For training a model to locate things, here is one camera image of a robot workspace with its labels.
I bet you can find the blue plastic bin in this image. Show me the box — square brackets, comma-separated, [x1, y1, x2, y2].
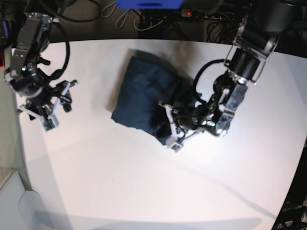
[116, 0, 183, 9]

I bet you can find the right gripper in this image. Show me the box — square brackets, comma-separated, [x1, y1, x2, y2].
[18, 80, 80, 123]

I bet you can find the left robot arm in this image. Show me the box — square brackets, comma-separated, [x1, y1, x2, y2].
[163, 0, 307, 144]

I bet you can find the white cable loop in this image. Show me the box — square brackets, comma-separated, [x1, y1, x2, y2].
[115, 9, 131, 28]
[100, 2, 117, 18]

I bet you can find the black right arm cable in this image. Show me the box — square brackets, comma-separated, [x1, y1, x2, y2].
[40, 23, 71, 80]

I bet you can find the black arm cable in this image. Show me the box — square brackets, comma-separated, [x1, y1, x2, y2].
[193, 58, 227, 101]
[40, 23, 71, 80]

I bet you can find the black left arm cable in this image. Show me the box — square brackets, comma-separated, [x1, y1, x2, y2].
[193, 58, 227, 101]

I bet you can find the blue handled tool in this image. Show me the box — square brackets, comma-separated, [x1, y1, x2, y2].
[2, 20, 11, 39]

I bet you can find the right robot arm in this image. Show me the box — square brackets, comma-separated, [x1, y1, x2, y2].
[4, 12, 77, 123]

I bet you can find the dark blue t-shirt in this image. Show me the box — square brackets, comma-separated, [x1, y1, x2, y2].
[111, 50, 196, 145]

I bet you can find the red clamp at table edge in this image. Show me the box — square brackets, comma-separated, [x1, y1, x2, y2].
[0, 51, 5, 69]

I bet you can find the black power strip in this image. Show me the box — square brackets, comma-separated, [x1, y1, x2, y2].
[180, 9, 235, 21]

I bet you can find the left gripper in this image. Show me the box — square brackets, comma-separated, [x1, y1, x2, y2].
[172, 101, 216, 133]

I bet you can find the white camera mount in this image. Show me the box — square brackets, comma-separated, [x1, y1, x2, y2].
[18, 80, 80, 133]
[157, 101, 201, 153]

